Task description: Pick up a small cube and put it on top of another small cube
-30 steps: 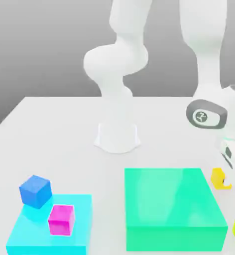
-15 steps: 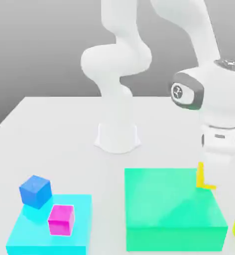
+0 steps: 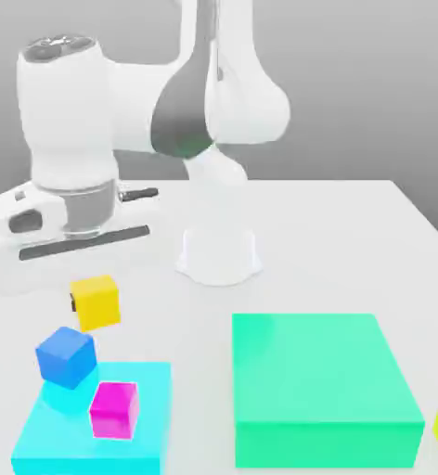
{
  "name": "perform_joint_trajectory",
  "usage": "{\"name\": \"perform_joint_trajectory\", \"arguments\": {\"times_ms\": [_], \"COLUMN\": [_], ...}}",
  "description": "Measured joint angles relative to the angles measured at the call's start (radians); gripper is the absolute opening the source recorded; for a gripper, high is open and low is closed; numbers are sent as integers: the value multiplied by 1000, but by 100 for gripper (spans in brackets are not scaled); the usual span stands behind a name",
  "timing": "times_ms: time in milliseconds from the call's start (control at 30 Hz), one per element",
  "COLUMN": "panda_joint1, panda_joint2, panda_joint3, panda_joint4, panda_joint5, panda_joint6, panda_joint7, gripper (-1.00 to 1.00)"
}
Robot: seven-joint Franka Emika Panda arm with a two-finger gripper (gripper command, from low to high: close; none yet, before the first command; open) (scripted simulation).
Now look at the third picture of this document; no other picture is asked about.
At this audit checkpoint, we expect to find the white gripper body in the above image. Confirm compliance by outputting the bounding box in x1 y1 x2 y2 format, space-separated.
0 224 153 297

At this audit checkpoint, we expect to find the small blue cube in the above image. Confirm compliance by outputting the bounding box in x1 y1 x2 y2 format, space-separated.
34 326 98 392

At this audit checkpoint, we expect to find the small magenta cube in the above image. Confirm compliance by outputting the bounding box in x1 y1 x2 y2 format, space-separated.
88 380 141 442

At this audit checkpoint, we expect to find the large cyan box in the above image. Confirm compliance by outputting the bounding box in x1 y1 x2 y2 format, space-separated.
10 361 174 475

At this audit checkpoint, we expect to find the large green box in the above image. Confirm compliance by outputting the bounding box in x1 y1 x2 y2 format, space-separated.
231 313 427 471

